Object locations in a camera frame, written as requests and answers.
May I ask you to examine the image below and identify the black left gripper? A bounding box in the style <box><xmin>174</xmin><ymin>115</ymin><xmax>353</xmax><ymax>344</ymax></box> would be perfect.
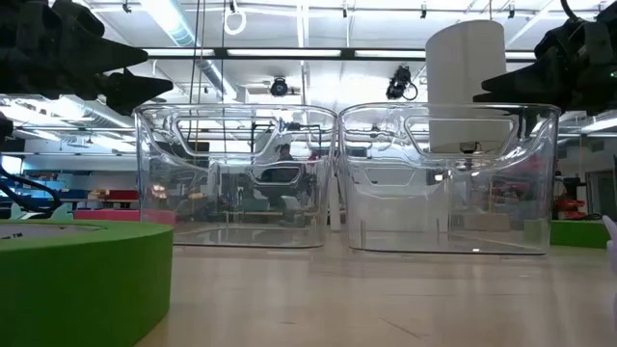
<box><xmin>0</xmin><ymin>0</ymin><xmax>174</xmax><ymax>118</ymax></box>

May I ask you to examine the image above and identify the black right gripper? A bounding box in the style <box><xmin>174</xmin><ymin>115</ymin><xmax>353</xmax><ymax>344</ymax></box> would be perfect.
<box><xmin>472</xmin><ymin>0</ymin><xmax>617</xmax><ymax>117</ymax></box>

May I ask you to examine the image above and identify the red tape roll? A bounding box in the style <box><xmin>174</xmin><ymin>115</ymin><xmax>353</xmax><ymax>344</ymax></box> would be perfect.
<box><xmin>72</xmin><ymin>207</ymin><xmax>177</xmax><ymax>226</ymax></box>

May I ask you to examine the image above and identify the clear plastic bin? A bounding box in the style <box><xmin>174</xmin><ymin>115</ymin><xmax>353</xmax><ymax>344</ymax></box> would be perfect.
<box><xmin>336</xmin><ymin>101</ymin><xmax>562</xmax><ymax>255</ymax></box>
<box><xmin>133</xmin><ymin>103</ymin><xmax>338</xmax><ymax>250</ymax></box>

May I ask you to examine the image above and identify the white shade table lamp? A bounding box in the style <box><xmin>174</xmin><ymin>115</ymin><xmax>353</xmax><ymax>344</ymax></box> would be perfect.
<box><xmin>424</xmin><ymin>18</ymin><xmax>515</xmax><ymax>155</ymax></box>

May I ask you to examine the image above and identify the silver ventilation duct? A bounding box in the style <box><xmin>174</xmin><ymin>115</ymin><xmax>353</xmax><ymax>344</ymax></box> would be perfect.
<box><xmin>0</xmin><ymin>93</ymin><xmax>137</xmax><ymax>130</ymax></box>

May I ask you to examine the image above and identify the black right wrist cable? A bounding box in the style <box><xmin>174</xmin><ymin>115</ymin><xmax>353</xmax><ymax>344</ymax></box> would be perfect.
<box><xmin>558</xmin><ymin>0</ymin><xmax>582</xmax><ymax>23</ymax></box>

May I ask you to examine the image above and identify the white hanging ring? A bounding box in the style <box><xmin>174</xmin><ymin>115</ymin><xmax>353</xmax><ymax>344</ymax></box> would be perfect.
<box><xmin>223</xmin><ymin>9</ymin><xmax>248</xmax><ymax>37</ymax></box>

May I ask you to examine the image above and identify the black ceiling camera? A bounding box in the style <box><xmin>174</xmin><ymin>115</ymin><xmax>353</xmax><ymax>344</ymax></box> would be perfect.
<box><xmin>269</xmin><ymin>76</ymin><xmax>289</xmax><ymax>98</ymax></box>
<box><xmin>385</xmin><ymin>66</ymin><xmax>418</xmax><ymax>102</ymax></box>

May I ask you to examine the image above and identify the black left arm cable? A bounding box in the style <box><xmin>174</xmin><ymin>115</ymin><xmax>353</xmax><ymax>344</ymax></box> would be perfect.
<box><xmin>0</xmin><ymin>163</ymin><xmax>63</xmax><ymax>219</ymax></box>

